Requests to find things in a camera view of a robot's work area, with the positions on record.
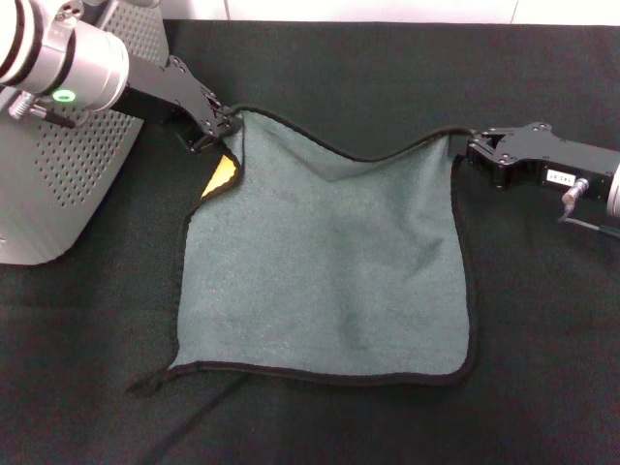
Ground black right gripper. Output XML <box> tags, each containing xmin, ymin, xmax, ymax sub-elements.
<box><xmin>449</xmin><ymin>122</ymin><xmax>620</xmax><ymax>203</ymax></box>

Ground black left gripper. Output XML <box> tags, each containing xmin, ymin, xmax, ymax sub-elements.
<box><xmin>116</xmin><ymin>53</ymin><xmax>244</xmax><ymax>156</ymax></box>

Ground grey yellow towel black trim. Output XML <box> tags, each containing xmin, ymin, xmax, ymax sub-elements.
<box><xmin>125</xmin><ymin>103</ymin><xmax>481</xmax><ymax>396</ymax></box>

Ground grey perforated storage box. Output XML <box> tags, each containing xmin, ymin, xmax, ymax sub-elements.
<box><xmin>0</xmin><ymin>0</ymin><xmax>171</xmax><ymax>267</ymax></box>

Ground black tablecloth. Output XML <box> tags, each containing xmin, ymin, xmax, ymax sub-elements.
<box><xmin>0</xmin><ymin>18</ymin><xmax>620</xmax><ymax>465</ymax></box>

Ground silver right wrist connector plug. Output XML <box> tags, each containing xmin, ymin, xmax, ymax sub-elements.
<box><xmin>561</xmin><ymin>177</ymin><xmax>591</xmax><ymax>202</ymax></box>

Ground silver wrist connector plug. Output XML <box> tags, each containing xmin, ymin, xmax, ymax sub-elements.
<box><xmin>561</xmin><ymin>177</ymin><xmax>591</xmax><ymax>202</ymax></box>
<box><xmin>8</xmin><ymin>93</ymin><xmax>78</xmax><ymax>130</ymax></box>

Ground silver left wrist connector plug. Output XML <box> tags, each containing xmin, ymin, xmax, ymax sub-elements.
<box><xmin>8</xmin><ymin>93</ymin><xmax>78</xmax><ymax>130</ymax></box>

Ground grey right wrist cable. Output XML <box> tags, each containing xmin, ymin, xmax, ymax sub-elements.
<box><xmin>556</xmin><ymin>192</ymin><xmax>620</xmax><ymax>241</ymax></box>

